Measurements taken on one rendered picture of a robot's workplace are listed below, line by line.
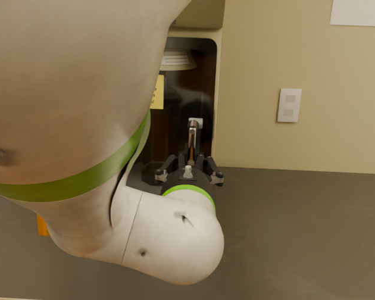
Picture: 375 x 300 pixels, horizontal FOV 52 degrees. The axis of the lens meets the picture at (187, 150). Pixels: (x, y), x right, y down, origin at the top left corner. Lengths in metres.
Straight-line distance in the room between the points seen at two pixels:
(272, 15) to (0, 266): 1.02
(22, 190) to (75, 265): 0.67
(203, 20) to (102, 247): 0.50
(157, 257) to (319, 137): 1.00
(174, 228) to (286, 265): 0.44
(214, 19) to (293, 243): 0.53
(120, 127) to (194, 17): 0.66
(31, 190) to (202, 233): 0.32
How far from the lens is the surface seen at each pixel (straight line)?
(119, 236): 0.48
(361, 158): 1.47
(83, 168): 0.17
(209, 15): 0.80
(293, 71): 1.32
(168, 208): 0.49
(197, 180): 0.61
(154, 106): 0.86
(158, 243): 0.48
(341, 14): 1.34
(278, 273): 0.84
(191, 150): 0.83
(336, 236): 1.01
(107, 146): 0.16
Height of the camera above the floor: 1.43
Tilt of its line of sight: 19 degrees down
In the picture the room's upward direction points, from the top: 2 degrees clockwise
